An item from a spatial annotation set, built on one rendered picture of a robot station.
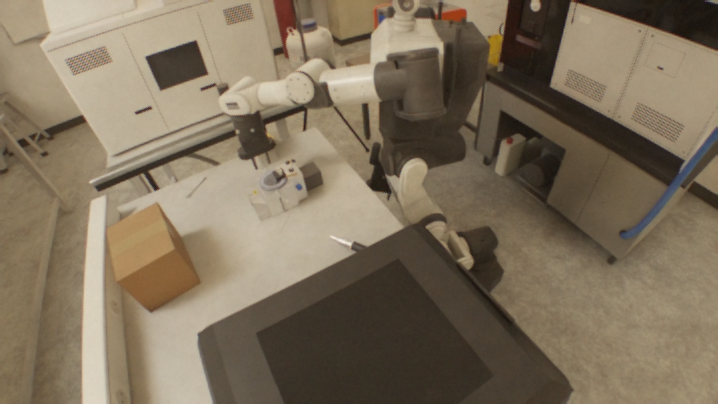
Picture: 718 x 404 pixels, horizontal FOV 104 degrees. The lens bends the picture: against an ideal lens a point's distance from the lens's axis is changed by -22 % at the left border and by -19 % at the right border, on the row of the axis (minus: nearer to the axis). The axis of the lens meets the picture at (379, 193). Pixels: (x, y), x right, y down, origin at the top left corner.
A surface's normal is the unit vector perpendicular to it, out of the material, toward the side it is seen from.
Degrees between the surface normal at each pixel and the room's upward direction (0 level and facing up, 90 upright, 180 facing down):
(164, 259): 90
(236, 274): 0
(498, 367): 0
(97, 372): 0
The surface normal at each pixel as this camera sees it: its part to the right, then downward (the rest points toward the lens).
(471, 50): 0.01, 0.69
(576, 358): -0.05, -0.72
